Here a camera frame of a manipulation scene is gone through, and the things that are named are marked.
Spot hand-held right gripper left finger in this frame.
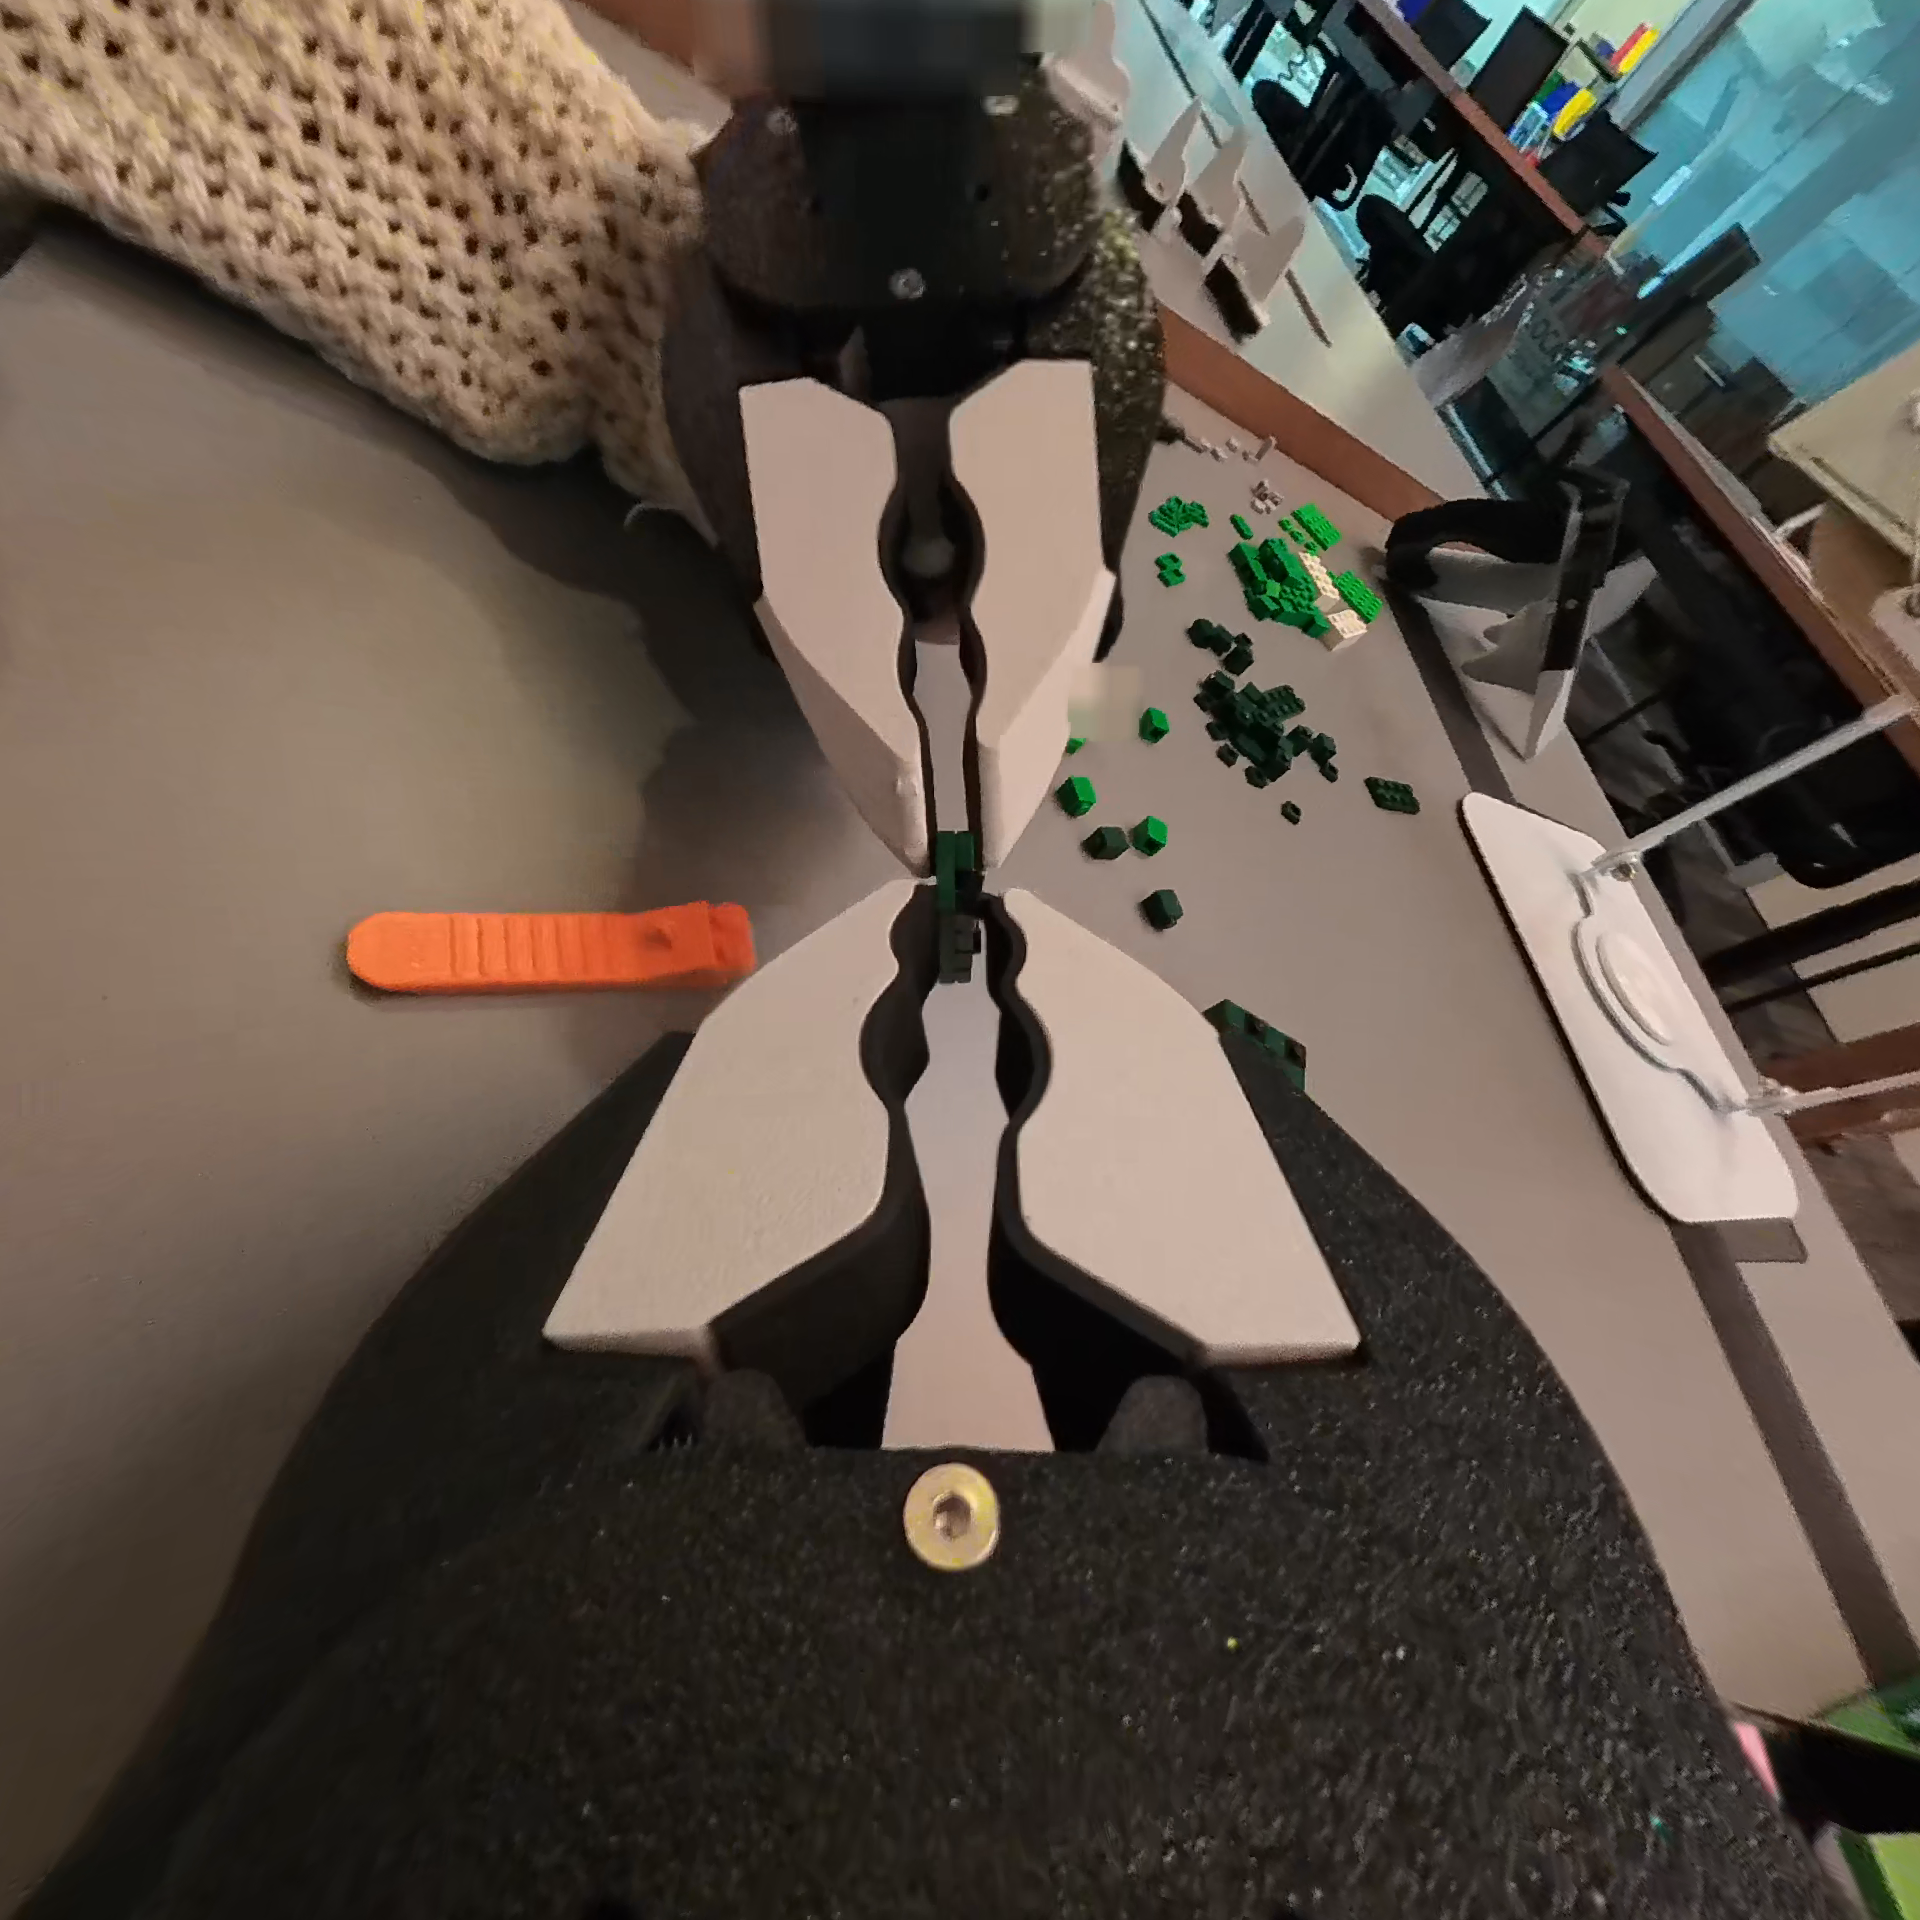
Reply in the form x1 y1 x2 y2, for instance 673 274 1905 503
543 888 931 1374

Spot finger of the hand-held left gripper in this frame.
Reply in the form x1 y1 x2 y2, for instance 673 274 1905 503
945 357 1115 871
736 376 935 871

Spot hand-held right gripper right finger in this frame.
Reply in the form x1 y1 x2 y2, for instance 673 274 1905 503
984 888 1361 1374

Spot dark green lego brick stack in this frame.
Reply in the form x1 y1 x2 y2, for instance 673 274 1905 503
922 828 996 986

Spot person's left forearm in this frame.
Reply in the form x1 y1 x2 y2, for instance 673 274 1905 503
0 0 722 497

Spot green pixel lego cube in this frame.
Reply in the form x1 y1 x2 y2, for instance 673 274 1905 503
1206 1000 1322 1087

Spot pile of bright green lego pieces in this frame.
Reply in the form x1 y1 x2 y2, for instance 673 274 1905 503
1150 495 1388 647

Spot scattered dark green lego pieces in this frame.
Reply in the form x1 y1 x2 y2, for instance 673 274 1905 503
1179 616 1428 828

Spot green lego box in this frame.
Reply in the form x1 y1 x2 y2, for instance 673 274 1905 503
1800 1680 1920 1837

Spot orange brick separator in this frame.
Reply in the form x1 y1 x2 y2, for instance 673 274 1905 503
341 898 761 998

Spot white round-cornered base plate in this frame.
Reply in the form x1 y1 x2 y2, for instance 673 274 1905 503
1458 706 1920 1225

